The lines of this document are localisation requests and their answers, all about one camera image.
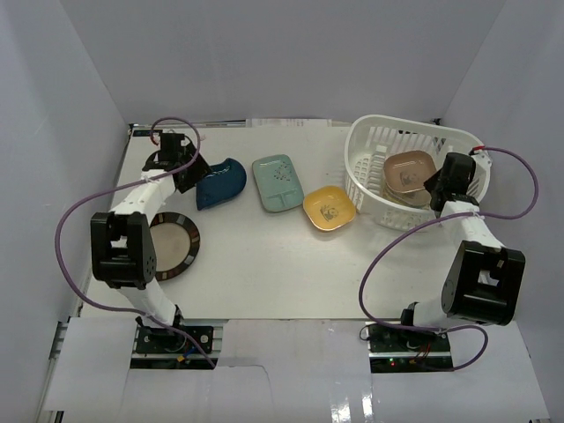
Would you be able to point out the dark blue leaf plate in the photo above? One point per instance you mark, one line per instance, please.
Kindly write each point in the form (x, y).
(226, 181)

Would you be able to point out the white plastic dish basket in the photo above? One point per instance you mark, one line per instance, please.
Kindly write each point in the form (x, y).
(372, 140)

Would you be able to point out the round dark mirrored plate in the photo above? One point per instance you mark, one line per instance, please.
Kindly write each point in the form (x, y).
(176, 240)

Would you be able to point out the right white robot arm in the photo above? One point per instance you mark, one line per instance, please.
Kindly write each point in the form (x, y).
(483, 283)

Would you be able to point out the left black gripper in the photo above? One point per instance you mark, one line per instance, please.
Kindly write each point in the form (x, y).
(194, 169)

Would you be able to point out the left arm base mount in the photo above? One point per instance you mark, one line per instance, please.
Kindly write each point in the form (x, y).
(155, 349)

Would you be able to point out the papers at table back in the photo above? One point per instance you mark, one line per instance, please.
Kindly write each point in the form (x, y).
(287, 123)

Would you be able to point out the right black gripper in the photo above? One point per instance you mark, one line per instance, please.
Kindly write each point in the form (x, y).
(430, 184)

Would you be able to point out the cream square plate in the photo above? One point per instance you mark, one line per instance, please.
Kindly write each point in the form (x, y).
(416, 199)

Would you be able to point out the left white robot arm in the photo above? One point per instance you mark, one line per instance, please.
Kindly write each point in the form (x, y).
(123, 252)

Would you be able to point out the yellow square plate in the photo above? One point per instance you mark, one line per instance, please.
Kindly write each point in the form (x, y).
(329, 208)

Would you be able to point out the brown square plate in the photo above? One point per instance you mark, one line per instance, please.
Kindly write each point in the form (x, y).
(406, 172)

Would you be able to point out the light green rectangular plate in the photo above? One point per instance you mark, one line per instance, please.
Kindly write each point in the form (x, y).
(278, 184)

